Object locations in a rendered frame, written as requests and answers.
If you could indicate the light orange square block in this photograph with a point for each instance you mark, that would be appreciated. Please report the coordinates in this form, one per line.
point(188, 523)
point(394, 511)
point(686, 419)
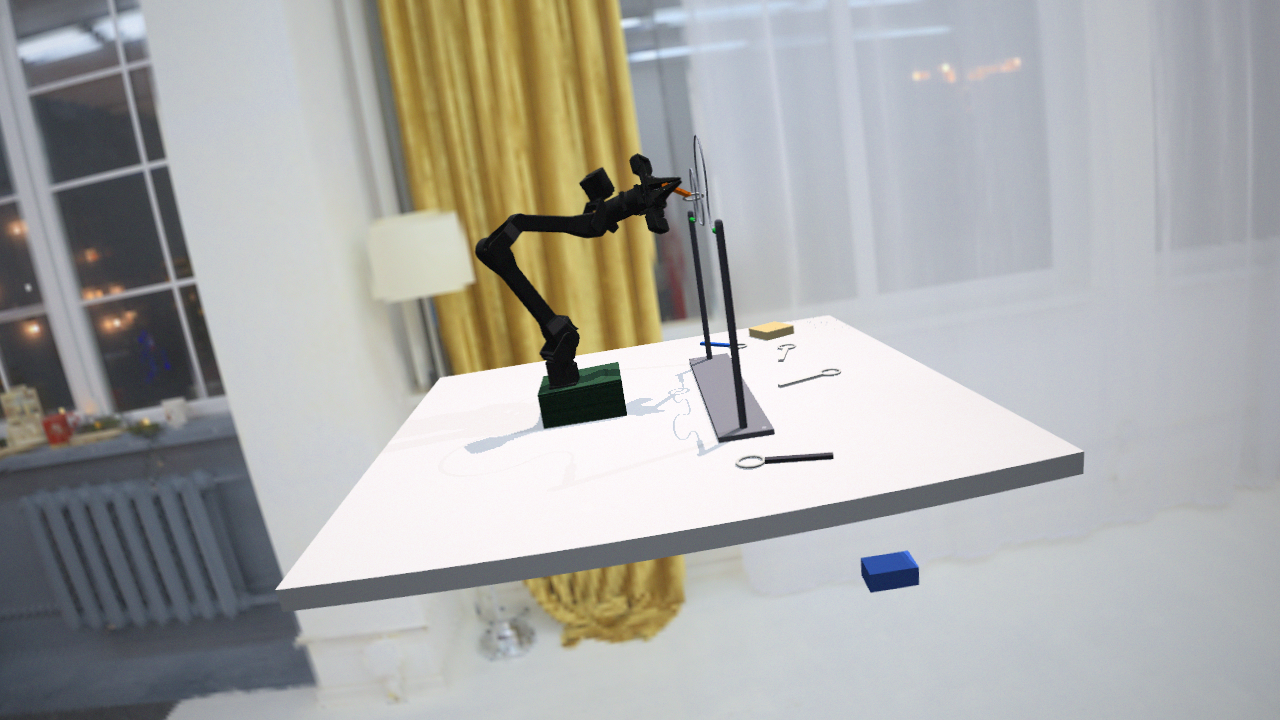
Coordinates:
point(771, 330)

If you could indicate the blue rectangular block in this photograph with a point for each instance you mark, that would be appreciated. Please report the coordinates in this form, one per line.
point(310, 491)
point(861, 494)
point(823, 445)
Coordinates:
point(889, 571)

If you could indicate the orange handle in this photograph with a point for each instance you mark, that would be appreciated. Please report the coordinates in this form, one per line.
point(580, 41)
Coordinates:
point(683, 193)

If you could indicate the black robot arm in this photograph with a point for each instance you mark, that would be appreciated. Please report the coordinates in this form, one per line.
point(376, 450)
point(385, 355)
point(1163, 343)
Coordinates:
point(560, 334)

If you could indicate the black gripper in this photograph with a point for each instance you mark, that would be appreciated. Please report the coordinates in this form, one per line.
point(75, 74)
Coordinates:
point(642, 196)

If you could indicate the black handle with white loop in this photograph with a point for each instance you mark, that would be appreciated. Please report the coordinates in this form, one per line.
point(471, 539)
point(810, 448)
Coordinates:
point(784, 459)

